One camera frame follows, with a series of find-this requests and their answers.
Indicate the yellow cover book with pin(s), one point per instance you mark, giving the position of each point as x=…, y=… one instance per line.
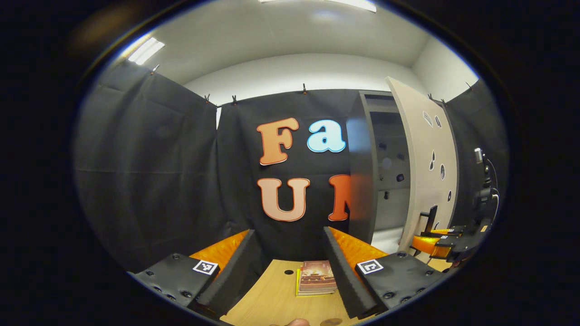
x=312, y=293

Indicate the large ceiling light panel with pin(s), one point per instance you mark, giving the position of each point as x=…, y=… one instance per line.
x=344, y=3

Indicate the black backdrop cloth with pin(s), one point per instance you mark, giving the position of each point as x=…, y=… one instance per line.
x=149, y=172

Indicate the red cover book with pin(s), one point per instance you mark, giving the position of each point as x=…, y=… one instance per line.
x=317, y=275

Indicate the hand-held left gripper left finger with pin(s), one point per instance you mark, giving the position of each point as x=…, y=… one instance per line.
x=235, y=276

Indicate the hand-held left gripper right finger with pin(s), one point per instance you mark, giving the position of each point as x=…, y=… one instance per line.
x=344, y=276

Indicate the row of black cloth clips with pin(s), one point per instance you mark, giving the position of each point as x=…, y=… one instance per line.
x=304, y=88

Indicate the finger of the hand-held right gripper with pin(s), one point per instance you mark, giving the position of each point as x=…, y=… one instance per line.
x=446, y=232
x=428, y=245

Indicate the grey cabinet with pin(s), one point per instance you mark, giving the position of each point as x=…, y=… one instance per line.
x=360, y=181

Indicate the beige cabinet door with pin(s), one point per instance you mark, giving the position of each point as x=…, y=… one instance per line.
x=421, y=181

